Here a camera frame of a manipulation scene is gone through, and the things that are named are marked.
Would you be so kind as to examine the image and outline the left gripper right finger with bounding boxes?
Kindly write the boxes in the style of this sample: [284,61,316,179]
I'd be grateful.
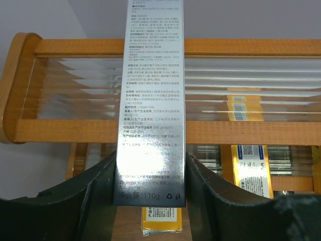
[186,154,320,240]

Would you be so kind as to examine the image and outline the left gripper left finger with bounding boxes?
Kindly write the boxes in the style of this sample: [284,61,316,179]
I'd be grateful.
[1,153,117,240]

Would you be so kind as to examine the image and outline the orange toothpaste box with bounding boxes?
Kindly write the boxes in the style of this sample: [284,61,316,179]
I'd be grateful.
[227,87,274,198]

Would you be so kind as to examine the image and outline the yellow toothpaste box with barcode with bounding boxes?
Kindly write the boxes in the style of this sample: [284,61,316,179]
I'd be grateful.
[141,207,183,236]

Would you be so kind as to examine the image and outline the silver gold R&O toothpaste box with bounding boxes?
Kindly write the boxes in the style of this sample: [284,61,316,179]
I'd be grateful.
[311,146,320,182]

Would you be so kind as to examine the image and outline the orange wooden three-tier shelf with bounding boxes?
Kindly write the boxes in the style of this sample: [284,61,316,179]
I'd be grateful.
[0,32,321,241]

